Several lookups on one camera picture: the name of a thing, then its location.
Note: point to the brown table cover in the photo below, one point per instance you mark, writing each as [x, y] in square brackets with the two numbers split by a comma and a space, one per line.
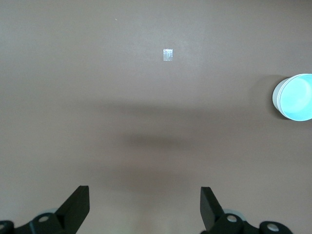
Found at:
[122, 85]

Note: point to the blue bowl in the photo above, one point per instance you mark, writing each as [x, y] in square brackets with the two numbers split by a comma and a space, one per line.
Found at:
[297, 97]

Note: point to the white bowl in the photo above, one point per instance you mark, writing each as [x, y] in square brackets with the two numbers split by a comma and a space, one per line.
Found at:
[274, 97]

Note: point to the clear tape piece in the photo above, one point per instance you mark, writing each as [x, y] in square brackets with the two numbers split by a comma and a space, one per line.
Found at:
[167, 54]

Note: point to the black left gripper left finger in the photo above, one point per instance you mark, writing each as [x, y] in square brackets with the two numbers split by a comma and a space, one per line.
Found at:
[68, 214]

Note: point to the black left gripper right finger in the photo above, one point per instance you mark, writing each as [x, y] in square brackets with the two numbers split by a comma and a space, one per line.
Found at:
[214, 214]

